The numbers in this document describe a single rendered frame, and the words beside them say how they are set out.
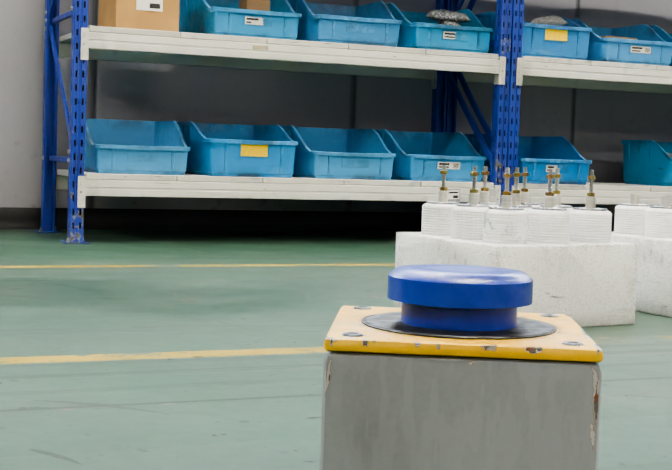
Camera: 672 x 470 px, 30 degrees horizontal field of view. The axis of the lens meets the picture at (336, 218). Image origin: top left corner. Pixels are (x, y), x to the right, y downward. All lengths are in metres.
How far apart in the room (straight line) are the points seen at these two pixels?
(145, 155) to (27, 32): 0.92
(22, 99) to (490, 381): 5.09
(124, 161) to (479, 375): 4.43
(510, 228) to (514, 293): 2.33
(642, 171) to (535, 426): 5.79
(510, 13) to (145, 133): 1.59
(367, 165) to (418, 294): 4.71
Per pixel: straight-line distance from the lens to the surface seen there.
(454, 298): 0.33
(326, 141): 5.48
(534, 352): 0.32
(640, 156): 6.11
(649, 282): 3.10
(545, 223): 2.74
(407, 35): 5.24
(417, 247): 2.85
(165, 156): 4.77
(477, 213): 2.76
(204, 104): 5.55
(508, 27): 5.33
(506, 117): 5.30
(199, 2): 5.02
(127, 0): 4.77
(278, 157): 4.88
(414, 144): 5.68
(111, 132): 5.20
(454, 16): 5.37
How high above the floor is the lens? 0.36
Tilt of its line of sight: 3 degrees down
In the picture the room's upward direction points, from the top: 2 degrees clockwise
